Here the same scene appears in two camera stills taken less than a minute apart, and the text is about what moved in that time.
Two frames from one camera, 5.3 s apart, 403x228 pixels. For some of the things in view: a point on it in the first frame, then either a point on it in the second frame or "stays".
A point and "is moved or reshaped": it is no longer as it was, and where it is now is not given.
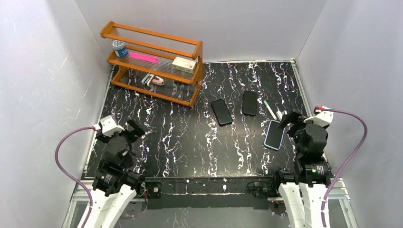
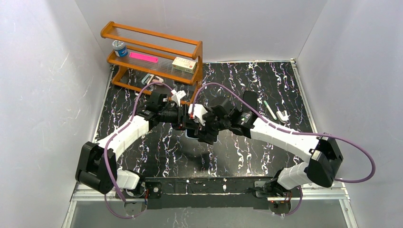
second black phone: (249, 103) stays
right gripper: (294, 122) to (204, 127)
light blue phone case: (274, 135) is moved or reshaped
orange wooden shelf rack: (161, 65) stays
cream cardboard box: (184, 64) stays
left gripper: (126, 134) to (181, 118)
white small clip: (279, 114) stays
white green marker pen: (270, 109) stays
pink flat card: (144, 57) stays
